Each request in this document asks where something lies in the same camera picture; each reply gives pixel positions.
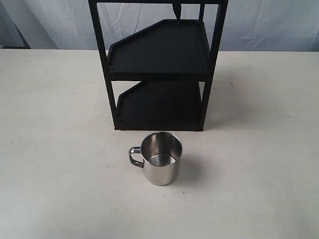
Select white backdrop cloth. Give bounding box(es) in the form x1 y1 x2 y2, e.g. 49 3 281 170
0 0 319 52

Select black tiered shelf rack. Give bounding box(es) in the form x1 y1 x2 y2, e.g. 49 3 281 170
88 0 228 131

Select dark frame behind cloth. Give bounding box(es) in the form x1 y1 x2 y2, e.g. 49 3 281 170
0 25 31 49

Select stainless steel mug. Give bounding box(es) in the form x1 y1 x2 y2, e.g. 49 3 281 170
128 131 183 186

